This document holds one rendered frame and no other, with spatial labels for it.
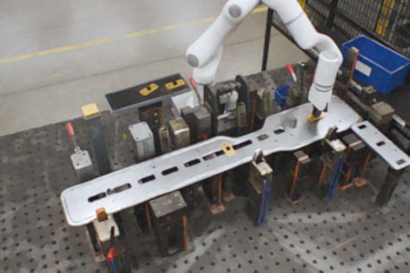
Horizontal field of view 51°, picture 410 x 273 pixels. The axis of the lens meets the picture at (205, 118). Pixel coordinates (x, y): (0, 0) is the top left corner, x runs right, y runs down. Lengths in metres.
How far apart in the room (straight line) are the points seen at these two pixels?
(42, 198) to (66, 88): 1.92
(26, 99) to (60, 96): 0.28
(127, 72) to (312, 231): 2.56
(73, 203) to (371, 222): 1.30
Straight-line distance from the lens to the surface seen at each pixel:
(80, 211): 1.72
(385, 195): 2.11
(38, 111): 3.82
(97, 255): 1.94
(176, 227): 1.72
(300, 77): 2.07
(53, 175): 2.28
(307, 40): 1.81
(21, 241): 2.09
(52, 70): 4.26
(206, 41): 2.03
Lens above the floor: 2.34
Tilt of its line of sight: 42 degrees down
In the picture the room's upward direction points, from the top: straight up
